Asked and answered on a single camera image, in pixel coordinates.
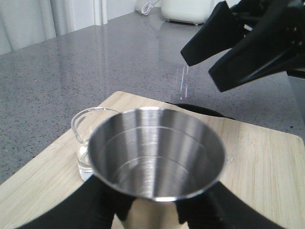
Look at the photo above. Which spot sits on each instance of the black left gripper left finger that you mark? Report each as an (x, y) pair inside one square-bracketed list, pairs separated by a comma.
[(92, 206)]

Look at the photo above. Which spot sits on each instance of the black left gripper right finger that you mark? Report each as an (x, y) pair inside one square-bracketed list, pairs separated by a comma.
[(219, 208)]

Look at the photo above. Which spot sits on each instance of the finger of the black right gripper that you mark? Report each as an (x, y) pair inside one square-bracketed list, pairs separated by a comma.
[(222, 30), (275, 44)]

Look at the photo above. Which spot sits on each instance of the steel hourglass jigger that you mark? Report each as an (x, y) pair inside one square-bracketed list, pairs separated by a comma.
[(157, 165)]

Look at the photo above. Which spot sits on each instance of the small glass beaker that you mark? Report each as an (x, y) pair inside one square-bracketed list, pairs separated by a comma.
[(83, 125)]

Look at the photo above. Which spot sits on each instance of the white appliance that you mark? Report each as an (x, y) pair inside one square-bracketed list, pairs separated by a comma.
[(187, 11)]

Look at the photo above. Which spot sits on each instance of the light wooden cutting board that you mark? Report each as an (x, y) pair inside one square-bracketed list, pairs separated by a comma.
[(264, 168)]

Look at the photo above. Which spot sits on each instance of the grey curtain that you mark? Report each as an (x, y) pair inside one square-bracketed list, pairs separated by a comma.
[(27, 22)]

